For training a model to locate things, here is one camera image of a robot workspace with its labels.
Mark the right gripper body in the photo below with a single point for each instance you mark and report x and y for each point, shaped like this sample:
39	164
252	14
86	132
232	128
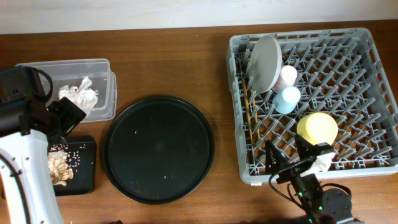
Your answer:
294	170

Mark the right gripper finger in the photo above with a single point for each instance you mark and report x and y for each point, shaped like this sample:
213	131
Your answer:
304	148
275	161

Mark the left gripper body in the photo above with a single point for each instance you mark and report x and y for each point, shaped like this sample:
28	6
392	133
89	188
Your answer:
68	112

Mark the yellow bowl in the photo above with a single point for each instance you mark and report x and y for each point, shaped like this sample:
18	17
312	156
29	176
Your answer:
317	128

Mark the white tissue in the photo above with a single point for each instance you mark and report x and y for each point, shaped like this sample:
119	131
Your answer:
83	96

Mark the wooden chopstick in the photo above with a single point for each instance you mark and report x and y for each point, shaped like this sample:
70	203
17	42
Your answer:
247	110
254	112

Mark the white rice pile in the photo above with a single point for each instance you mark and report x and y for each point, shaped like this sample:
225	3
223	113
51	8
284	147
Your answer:
75	156

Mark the light blue cup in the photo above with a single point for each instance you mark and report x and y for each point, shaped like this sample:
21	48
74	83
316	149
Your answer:
286	100

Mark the pink cup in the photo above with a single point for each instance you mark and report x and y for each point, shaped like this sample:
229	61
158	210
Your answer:
287	77

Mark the grey plate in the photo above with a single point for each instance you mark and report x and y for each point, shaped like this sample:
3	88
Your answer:
266	63

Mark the peanut shells pile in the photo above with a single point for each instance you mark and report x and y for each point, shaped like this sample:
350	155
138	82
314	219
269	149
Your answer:
60	170

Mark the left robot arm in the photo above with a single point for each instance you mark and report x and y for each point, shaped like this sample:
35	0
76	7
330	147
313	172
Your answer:
30	122

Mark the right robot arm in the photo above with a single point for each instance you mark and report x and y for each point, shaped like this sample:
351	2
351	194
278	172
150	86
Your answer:
297	183

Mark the grey dishwasher rack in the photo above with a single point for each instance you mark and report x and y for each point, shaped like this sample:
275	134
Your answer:
339	73

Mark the black rectangular tray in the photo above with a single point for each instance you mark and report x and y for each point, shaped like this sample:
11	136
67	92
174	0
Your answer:
84	180

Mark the clear plastic bin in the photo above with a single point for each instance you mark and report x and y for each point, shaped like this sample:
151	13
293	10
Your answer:
72	73

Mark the round black serving tray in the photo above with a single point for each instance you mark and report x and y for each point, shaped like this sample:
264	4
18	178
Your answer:
158	150

